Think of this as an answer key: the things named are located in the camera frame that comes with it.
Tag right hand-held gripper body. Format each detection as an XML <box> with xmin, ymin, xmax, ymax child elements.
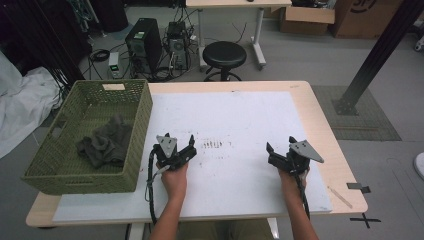
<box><xmin>266</xmin><ymin>139</ymin><xmax>325</xmax><ymax>175</ymax></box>

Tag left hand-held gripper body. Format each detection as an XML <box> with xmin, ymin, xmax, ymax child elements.
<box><xmin>152</xmin><ymin>132</ymin><xmax>198</xmax><ymax>172</ymax></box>

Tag dark olive printed t-shirt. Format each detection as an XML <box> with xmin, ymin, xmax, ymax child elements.
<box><xmin>75</xmin><ymin>114</ymin><xmax>134</xmax><ymax>169</ymax></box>

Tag green woven basket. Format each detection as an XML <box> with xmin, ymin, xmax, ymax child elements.
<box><xmin>20</xmin><ymin>78</ymin><xmax>154</xmax><ymax>196</ymax></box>

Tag person's left hand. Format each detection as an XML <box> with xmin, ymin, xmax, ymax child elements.
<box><xmin>159</xmin><ymin>163</ymin><xmax>189</xmax><ymax>202</ymax></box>

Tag person's right hand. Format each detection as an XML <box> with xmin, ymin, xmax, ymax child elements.
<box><xmin>278</xmin><ymin>168</ymin><xmax>310</xmax><ymax>201</ymax></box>

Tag thin wooden stick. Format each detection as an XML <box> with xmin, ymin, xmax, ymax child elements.
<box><xmin>327</xmin><ymin>185</ymin><xmax>354</xmax><ymax>210</ymax></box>

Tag black tape strip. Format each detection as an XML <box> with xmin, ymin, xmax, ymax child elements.
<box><xmin>345</xmin><ymin>182</ymin><xmax>372</xmax><ymax>194</ymax></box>

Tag grey floor mat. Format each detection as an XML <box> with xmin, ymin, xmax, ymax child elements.
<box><xmin>311</xmin><ymin>85</ymin><xmax>403</xmax><ymax>142</ymax></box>

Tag person's olive pants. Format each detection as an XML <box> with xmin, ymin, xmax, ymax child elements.
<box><xmin>176</xmin><ymin>218</ymin><xmax>278</xmax><ymax>240</ymax></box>

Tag small white power device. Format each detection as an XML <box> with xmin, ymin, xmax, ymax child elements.
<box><xmin>108</xmin><ymin>51</ymin><xmax>122</xmax><ymax>80</ymax></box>

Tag open computer tower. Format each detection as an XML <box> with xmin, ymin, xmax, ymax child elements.
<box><xmin>166</xmin><ymin>20</ymin><xmax>189</xmax><ymax>71</ymax></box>

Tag black round stool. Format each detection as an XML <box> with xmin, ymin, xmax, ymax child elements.
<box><xmin>202</xmin><ymin>40</ymin><xmax>248</xmax><ymax>83</ymax></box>

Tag black computer tower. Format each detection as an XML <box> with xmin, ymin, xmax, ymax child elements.
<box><xmin>124</xmin><ymin>17</ymin><xmax>163</xmax><ymax>76</ymax></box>

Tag open cardboard box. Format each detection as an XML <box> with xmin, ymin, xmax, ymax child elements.
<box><xmin>279</xmin><ymin>5</ymin><xmax>336</xmax><ymax>37</ymax></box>

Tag white round object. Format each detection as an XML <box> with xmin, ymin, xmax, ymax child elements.
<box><xmin>413</xmin><ymin>152</ymin><xmax>424</xmax><ymax>183</ymax></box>

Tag large cardboard box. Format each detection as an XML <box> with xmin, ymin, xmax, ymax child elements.
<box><xmin>329</xmin><ymin>0</ymin><xmax>406</xmax><ymax>40</ymax></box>

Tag white-legged desk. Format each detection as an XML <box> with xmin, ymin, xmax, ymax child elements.
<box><xmin>185</xmin><ymin>0</ymin><xmax>293</xmax><ymax>71</ymax></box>

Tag white cloth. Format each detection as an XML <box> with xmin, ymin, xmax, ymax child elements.
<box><xmin>0</xmin><ymin>49</ymin><xmax>64</xmax><ymax>159</ymax></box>

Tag dark curtain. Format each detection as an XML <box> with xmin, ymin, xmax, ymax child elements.
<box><xmin>0</xmin><ymin>0</ymin><xmax>93</xmax><ymax>86</ymax></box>

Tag grey left gripper cable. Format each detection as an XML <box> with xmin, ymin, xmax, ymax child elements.
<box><xmin>144</xmin><ymin>164</ymin><xmax>172</xmax><ymax>203</ymax></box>

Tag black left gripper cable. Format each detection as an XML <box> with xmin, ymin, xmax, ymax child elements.
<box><xmin>146</xmin><ymin>149</ymin><xmax>168</xmax><ymax>226</ymax></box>

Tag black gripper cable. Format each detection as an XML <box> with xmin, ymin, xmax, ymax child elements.
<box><xmin>293</xmin><ymin>171</ymin><xmax>312</xmax><ymax>221</ymax></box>
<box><xmin>146</xmin><ymin>149</ymin><xmax>168</xmax><ymax>226</ymax></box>

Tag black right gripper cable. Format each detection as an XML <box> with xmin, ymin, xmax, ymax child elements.
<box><xmin>293</xmin><ymin>171</ymin><xmax>312</xmax><ymax>221</ymax></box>

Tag coiled black cable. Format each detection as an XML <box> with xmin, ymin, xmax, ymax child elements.
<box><xmin>89</xmin><ymin>48</ymin><xmax>111</xmax><ymax>63</ymax></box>

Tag black metal post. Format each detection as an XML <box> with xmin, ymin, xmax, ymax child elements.
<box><xmin>331</xmin><ymin>0</ymin><xmax>424</xmax><ymax>117</ymax></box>

